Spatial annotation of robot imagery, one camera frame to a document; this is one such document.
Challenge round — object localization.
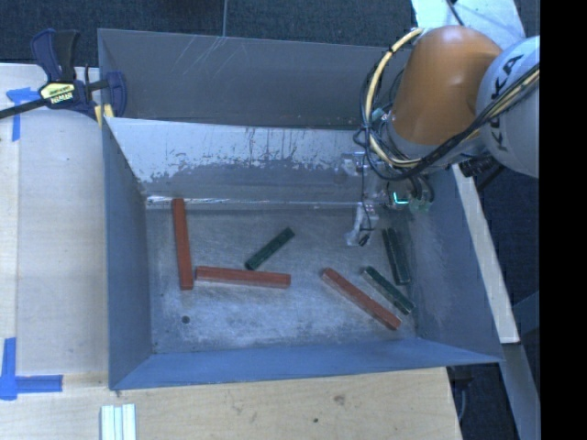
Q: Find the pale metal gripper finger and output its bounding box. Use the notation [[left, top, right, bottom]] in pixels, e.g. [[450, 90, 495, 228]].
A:
[[345, 202, 373, 248], [359, 203, 381, 248]]

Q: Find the dark green flat block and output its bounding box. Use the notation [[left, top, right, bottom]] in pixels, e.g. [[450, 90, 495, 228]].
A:
[[381, 226, 413, 287], [243, 226, 296, 271], [362, 265, 416, 316]]

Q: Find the red-brown flat block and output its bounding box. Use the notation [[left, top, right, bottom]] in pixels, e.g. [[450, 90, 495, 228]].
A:
[[194, 265, 293, 290], [319, 267, 403, 332], [171, 197, 195, 292]]

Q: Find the grey metal bin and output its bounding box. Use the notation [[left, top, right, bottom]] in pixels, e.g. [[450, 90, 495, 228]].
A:
[[96, 27, 506, 391]]

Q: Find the black cylinder on white bracket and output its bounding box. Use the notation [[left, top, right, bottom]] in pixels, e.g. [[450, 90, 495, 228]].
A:
[[458, 155, 502, 189]]

